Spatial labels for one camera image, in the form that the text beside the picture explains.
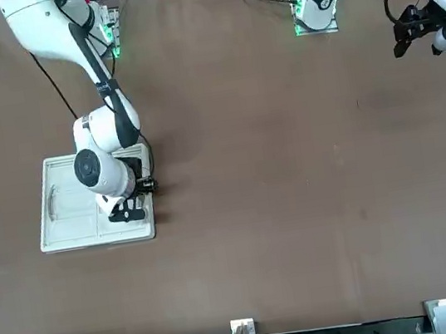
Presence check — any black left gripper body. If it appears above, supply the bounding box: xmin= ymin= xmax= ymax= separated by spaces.
xmin=408 ymin=2 xmax=443 ymax=39

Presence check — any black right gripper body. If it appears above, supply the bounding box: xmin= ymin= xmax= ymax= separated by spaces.
xmin=119 ymin=153 xmax=149 ymax=199

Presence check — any white folding storage box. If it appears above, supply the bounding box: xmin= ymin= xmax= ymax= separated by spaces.
xmin=27 ymin=142 xmax=163 ymax=256

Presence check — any thick black cable sleeve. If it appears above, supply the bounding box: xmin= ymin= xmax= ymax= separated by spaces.
xmin=67 ymin=15 xmax=145 ymax=154

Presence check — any black cable with white tag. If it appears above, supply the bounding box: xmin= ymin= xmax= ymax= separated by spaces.
xmin=26 ymin=45 xmax=81 ymax=125

